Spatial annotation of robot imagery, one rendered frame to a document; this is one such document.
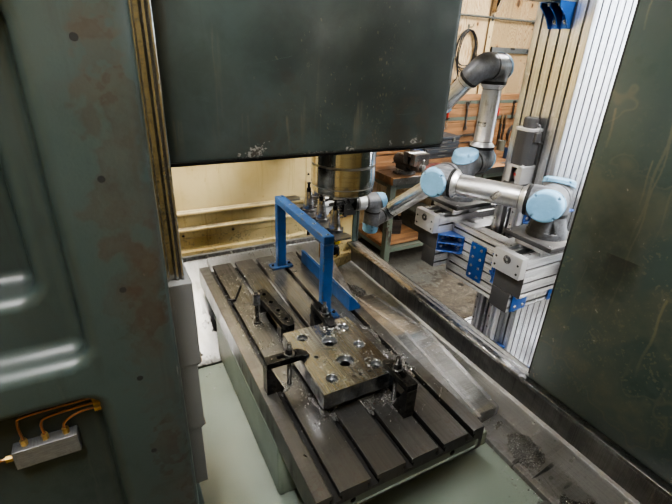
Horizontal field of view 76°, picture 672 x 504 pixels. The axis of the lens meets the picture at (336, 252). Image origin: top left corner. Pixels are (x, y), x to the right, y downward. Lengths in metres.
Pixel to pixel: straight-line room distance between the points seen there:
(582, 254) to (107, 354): 1.21
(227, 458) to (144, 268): 0.99
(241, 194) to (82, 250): 1.53
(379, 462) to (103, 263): 0.80
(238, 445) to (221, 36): 1.20
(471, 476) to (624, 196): 0.92
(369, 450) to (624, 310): 0.77
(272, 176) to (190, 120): 1.34
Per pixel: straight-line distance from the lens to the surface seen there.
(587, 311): 1.46
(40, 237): 0.67
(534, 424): 1.71
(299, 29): 0.88
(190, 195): 2.06
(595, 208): 1.38
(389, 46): 0.97
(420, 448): 1.21
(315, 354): 1.29
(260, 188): 2.13
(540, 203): 1.67
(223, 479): 1.49
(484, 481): 1.56
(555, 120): 2.02
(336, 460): 1.15
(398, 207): 2.06
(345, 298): 1.65
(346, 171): 1.02
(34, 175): 0.65
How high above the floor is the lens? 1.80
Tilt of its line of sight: 25 degrees down
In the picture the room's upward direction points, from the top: 3 degrees clockwise
